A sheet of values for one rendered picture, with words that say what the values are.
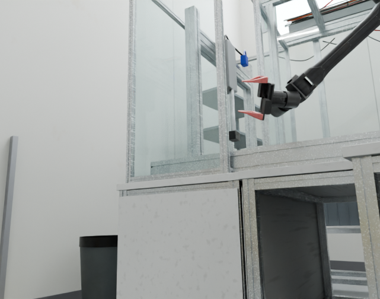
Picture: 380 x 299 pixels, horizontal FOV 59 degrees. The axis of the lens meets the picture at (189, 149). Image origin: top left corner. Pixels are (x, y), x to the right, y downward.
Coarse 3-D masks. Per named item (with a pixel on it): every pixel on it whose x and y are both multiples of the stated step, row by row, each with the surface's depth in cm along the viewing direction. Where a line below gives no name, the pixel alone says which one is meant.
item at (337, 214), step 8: (328, 208) 302; (336, 208) 298; (344, 208) 295; (352, 208) 292; (328, 216) 301; (336, 216) 297; (344, 216) 294; (352, 216) 291; (328, 224) 299; (336, 224) 296; (344, 224) 293; (352, 224) 290
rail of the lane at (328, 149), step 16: (288, 144) 126; (304, 144) 122; (320, 144) 120; (336, 144) 117; (352, 144) 114; (256, 160) 131; (272, 160) 128; (288, 160) 124; (304, 160) 122; (320, 160) 119; (336, 160) 116
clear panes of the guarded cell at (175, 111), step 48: (144, 0) 176; (192, 0) 159; (144, 48) 170; (192, 48) 154; (144, 96) 164; (192, 96) 149; (240, 96) 274; (144, 144) 159; (192, 144) 145; (240, 144) 267
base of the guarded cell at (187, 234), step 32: (128, 192) 156; (160, 192) 147; (192, 192) 137; (224, 192) 129; (128, 224) 151; (160, 224) 142; (192, 224) 134; (224, 224) 127; (128, 256) 148; (160, 256) 140; (192, 256) 132; (224, 256) 125; (128, 288) 145; (160, 288) 137; (192, 288) 129; (224, 288) 123
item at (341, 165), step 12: (264, 168) 120; (276, 168) 118; (288, 168) 116; (300, 168) 114; (312, 168) 112; (324, 168) 110; (336, 168) 108; (348, 168) 106; (312, 192) 194; (324, 192) 196; (336, 192) 198; (348, 192) 199
